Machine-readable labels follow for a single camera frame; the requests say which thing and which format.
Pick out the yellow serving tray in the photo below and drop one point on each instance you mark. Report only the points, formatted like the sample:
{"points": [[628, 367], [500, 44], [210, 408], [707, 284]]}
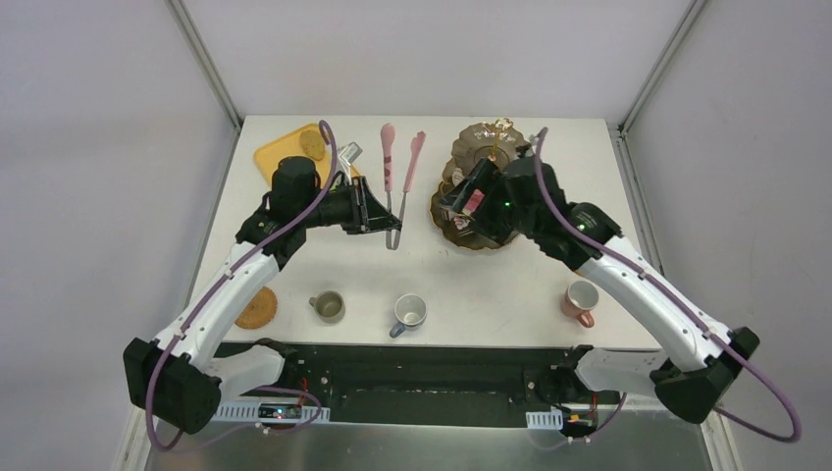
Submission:
{"points": [[268, 157]]}

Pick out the white striped donut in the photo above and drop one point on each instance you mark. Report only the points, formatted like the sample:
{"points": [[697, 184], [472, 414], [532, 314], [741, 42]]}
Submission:
{"points": [[457, 176]]}

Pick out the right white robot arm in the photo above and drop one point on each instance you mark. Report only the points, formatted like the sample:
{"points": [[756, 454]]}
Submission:
{"points": [[699, 357]]}

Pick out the three tier glass stand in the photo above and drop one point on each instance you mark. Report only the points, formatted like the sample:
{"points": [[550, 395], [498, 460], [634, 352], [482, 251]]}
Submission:
{"points": [[499, 142]]}

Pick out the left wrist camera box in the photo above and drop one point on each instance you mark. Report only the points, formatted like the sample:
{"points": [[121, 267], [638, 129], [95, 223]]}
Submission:
{"points": [[347, 155]]}

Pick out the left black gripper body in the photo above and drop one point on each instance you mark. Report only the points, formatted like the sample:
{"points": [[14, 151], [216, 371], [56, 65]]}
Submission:
{"points": [[358, 207]]}

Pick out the dark chocolate cake piece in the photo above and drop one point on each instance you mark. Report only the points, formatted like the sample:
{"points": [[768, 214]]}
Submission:
{"points": [[461, 225]]}

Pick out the left white cable duct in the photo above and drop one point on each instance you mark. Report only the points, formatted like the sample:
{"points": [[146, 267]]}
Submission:
{"points": [[277, 413]]}

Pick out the grey small cup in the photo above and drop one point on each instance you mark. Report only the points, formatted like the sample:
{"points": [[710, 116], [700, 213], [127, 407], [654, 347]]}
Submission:
{"points": [[328, 306]]}

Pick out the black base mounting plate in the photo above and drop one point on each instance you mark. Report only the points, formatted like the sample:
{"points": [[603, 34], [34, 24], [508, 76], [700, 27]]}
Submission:
{"points": [[438, 385]]}

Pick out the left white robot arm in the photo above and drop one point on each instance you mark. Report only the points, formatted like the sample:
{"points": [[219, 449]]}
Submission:
{"points": [[176, 377]]}

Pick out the white cable duct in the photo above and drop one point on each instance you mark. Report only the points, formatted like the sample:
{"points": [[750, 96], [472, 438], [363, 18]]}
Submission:
{"points": [[545, 420], [277, 413]]}

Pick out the pink mug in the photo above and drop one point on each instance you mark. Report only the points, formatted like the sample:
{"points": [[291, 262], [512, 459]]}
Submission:
{"points": [[578, 301]]}

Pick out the blue grey mug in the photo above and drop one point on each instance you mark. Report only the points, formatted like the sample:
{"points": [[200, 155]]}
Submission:
{"points": [[410, 311]]}

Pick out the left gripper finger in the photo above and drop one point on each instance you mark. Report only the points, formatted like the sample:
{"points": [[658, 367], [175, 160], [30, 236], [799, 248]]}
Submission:
{"points": [[374, 220], [364, 195]]}

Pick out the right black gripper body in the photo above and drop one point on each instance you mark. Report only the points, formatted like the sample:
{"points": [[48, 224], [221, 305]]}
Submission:
{"points": [[473, 204]]}

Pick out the pink frosted donut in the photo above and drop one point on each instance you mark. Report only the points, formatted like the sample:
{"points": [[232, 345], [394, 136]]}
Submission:
{"points": [[473, 202]]}

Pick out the right white cable duct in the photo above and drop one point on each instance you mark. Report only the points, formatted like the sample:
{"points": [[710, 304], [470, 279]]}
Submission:
{"points": [[545, 420]]}

